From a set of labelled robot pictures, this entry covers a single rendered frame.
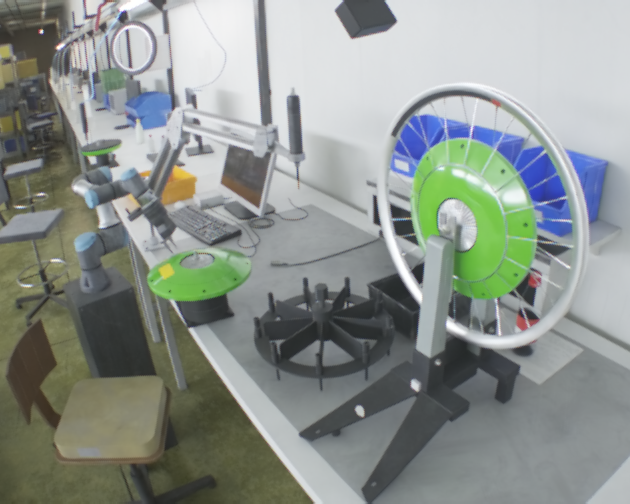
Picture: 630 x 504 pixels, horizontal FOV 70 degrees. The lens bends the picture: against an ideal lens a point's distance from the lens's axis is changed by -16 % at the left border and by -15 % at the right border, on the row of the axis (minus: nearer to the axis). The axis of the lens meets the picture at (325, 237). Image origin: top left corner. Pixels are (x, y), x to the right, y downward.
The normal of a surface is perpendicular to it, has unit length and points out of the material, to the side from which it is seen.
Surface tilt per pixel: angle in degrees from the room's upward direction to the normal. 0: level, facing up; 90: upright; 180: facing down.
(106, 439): 0
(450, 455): 0
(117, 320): 90
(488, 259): 97
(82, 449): 90
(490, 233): 89
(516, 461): 0
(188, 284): 21
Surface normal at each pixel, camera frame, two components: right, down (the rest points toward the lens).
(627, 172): -0.85, 0.25
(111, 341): 0.66, 0.27
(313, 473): -0.05, -0.91
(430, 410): -0.30, -0.79
